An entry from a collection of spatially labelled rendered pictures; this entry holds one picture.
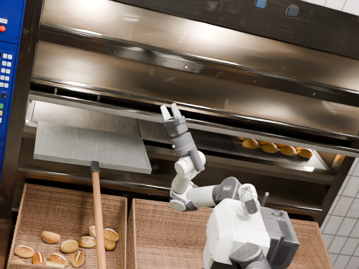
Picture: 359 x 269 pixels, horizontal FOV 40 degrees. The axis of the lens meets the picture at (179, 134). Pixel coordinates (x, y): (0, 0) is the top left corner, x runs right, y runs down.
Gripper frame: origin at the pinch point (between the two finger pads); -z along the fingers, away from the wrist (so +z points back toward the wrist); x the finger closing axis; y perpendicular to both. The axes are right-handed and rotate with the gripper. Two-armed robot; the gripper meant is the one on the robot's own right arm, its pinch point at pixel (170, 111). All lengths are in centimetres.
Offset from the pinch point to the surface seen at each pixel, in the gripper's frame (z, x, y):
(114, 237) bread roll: 60, -77, 17
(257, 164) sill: 56, -44, -67
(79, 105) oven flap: -14, -48, 16
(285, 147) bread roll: 59, -50, -95
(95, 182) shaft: 17.9, -30.0, 30.3
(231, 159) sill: 47, -49, -54
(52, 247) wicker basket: 50, -88, 47
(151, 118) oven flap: 4.9, -38.4, -11.6
